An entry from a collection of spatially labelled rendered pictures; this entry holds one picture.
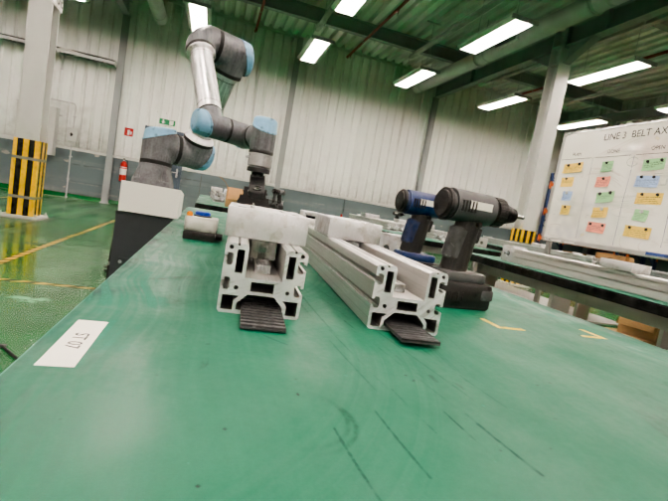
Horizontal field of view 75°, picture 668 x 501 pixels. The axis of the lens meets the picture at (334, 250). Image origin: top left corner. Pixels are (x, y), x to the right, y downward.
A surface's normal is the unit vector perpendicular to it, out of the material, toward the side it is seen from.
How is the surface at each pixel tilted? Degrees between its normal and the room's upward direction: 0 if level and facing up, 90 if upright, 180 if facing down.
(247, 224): 90
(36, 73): 90
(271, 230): 90
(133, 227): 90
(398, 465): 0
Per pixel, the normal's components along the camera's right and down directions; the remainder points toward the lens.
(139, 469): 0.17, -0.98
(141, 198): 0.26, 0.15
